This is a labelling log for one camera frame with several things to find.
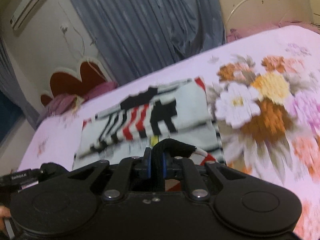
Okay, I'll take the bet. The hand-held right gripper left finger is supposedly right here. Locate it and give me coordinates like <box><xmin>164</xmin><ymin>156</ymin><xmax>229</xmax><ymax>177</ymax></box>
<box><xmin>67</xmin><ymin>147</ymin><xmax>152</xmax><ymax>202</ymax></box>

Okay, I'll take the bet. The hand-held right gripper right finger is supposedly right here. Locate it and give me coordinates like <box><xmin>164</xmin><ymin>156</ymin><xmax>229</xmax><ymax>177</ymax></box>
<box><xmin>162</xmin><ymin>152</ymin><xmax>227</xmax><ymax>202</ymax></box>

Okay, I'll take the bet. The striped knit sweater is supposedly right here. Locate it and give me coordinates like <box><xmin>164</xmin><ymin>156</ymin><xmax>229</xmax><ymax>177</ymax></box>
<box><xmin>72</xmin><ymin>76</ymin><xmax>227</xmax><ymax>193</ymax></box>

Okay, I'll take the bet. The person's left hand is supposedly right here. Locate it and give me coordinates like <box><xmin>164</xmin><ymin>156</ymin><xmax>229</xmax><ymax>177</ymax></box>
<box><xmin>0</xmin><ymin>206</ymin><xmax>12</xmax><ymax>219</ymax></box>

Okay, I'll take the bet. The window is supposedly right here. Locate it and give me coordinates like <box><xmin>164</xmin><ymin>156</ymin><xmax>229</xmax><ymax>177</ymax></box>
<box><xmin>0</xmin><ymin>90</ymin><xmax>25</xmax><ymax>144</ymax></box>

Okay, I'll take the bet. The purple patterned pillow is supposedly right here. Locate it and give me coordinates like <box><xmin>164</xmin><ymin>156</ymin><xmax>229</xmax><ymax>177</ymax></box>
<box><xmin>37</xmin><ymin>94</ymin><xmax>85</xmax><ymax>123</ymax></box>

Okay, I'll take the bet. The pink pillow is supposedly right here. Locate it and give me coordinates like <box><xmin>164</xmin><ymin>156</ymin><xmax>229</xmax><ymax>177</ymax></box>
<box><xmin>226</xmin><ymin>21</ymin><xmax>320</xmax><ymax>43</ymax></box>
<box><xmin>82</xmin><ymin>81</ymin><xmax>119</xmax><ymax>101</ymax></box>

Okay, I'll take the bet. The blue-grey window curtain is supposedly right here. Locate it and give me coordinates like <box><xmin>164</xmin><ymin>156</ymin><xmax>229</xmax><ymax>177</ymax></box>
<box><xmin>0</xmin><ymin>37</ymin><xmax>39</xmax><ymax>130</ymax></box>

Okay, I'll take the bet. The red heart-shaped headboard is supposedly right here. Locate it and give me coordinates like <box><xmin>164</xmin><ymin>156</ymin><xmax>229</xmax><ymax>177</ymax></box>
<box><xmin>40</xmin><ymin>57</ymin><xmax>112</xmax><ymax>108</ymax></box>

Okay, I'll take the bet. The floral pink bed sheet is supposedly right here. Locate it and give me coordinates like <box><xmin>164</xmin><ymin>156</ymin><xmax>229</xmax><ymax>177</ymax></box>
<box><xmin>19</xmin><ymin>25</ymin><xmax>320</xmax><ymax>240</ymax></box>

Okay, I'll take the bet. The wide blue-grey curtain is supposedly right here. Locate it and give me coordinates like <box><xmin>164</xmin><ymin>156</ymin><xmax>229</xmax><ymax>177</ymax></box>
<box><xmin>61</xmin><ymin>0</ymin><xmax>225</xmax><ymax>85</ymax></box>

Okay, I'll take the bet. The white air conditioner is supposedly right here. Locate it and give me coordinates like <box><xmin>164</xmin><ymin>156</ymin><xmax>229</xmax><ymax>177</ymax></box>
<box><xmin>10</xmin><ymin>0</ymin><xmax>52</xmax><ymax>37</ymax></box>

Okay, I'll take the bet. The cream arched headboard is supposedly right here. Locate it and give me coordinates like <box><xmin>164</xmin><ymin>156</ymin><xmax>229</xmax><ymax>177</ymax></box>
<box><xmin>219</xmin><ymin>0</ymin><xmax>316</xmax><ymax>43</ymax></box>

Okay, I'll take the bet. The white wall cable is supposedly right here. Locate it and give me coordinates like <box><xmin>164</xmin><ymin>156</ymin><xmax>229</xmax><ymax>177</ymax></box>
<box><xmin>61</xmin><ymin>25</ymin><xmax>103</xmax><ymax>80</ymax></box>

